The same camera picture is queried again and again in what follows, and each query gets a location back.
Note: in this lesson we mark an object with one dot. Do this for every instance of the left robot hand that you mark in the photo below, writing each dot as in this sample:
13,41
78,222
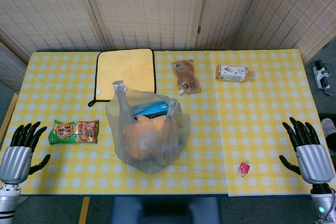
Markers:
16,158

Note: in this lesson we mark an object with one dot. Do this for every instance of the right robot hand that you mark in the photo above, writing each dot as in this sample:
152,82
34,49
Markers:
312,158

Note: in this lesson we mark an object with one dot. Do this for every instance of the clear plastic bag with goods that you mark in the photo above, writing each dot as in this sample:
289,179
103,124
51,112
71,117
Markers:
147,134

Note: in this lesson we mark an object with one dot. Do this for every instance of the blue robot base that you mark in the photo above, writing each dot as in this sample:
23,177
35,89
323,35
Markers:
165,210

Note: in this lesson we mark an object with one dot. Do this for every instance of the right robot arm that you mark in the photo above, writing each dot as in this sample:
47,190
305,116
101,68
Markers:
323,203

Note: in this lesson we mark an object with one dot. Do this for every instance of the black object beside table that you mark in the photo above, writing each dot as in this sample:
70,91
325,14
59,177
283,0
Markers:
329,132

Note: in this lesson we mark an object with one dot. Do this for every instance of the green orange snack packet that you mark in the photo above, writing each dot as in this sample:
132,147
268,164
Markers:
74,131

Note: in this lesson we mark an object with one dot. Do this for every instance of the small red candy packet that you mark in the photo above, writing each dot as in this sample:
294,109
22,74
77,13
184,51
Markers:
243,169

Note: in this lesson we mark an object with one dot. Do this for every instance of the white power strip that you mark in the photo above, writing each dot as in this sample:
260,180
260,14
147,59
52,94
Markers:
320,75

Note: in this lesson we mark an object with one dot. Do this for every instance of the yellow white checkered tablecloth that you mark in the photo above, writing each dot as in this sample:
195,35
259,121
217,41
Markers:
236,119

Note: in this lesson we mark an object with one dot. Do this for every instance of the orange tea bottle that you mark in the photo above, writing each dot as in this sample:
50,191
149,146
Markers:
233,73

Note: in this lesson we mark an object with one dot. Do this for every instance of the yellow cloth with black trim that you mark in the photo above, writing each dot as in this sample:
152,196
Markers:
125,75

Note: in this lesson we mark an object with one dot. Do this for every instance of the brown spouted drink pouch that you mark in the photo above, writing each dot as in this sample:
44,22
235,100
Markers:
185,77

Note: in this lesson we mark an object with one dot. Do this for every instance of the woven folding screen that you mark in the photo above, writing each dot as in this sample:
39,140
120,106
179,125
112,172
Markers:
162,9

